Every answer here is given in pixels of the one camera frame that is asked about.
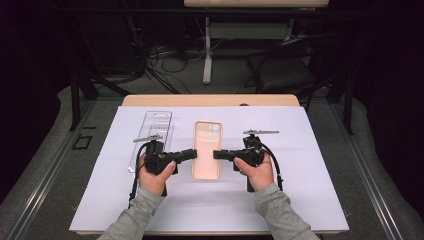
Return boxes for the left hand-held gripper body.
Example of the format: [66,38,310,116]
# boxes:
[133,134,184,198]

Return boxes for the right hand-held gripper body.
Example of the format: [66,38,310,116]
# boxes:
[233,129,281,193]

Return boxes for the beige phone case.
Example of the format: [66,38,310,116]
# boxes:
[191,119,224,181]

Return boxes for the clear plastic storage bin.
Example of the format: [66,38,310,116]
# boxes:
[128,110,175,175]

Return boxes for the person's left hand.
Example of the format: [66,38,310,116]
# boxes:
[137,153,177,196]

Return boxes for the person's right hand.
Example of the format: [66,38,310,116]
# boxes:
[233,153,275,193]

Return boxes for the white table cover sheet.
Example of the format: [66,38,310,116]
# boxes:
[69,105,350,233]

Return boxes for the black chair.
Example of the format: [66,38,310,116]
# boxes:
[237,32,338,101]

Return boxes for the desk with white legs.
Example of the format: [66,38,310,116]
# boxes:
[183,0,330,85]

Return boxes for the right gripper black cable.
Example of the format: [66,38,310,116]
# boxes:
[260,142,285,193]

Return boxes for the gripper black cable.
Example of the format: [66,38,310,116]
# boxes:
[260,142,285,193]
[128,141,150,210]

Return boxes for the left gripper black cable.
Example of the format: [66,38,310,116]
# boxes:
[128,141,150,210]

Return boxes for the bundle of floor cables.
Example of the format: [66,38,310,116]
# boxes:
[126,19,209,95]

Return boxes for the metal floor rail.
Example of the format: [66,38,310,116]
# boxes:
[6,99,98,240]
[329,103,405,240]

